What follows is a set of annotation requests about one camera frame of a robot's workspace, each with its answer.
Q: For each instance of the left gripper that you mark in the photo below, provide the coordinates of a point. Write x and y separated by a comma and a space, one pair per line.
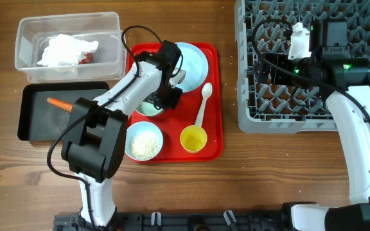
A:
171, 102

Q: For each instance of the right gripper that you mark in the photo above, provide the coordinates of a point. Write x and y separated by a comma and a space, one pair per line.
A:
261, 76

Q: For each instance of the green bowl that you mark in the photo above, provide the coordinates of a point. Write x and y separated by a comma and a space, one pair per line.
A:
148, 109

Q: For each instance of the light blue plate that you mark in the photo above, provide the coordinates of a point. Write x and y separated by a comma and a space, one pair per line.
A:
195, 65

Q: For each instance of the light blue rice bowl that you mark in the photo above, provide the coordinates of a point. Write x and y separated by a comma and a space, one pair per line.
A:
137, 128

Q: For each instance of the yellow cup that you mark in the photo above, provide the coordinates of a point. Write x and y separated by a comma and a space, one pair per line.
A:
193, 138

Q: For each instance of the white rice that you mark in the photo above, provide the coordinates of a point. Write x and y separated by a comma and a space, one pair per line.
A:
145, 145

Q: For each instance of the red wrapper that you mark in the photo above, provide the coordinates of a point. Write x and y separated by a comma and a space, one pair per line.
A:
86, 59

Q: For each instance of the orange carrot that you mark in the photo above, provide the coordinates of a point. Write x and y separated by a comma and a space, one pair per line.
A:
60, 104

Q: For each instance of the white napkin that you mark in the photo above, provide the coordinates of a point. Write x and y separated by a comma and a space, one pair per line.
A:
65, 50

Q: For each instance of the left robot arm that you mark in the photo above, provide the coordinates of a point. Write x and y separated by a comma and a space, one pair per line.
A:
94, 139

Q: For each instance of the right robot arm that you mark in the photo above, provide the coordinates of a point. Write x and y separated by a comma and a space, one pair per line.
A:
323, 60

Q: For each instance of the grey dishwasher rack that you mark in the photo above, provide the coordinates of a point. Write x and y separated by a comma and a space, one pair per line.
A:
269, 108

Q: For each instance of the black waste tray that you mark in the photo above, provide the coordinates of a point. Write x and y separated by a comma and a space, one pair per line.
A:
41, 121

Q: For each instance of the red serving tray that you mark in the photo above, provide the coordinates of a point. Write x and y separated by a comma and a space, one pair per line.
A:
172, 122

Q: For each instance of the white plastic spoon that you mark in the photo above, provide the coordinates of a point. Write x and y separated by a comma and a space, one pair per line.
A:
206, 92

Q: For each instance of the clear plastic bin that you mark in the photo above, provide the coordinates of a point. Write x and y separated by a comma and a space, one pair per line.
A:
34, 33

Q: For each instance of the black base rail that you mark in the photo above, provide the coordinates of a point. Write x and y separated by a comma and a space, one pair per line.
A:
228, 220

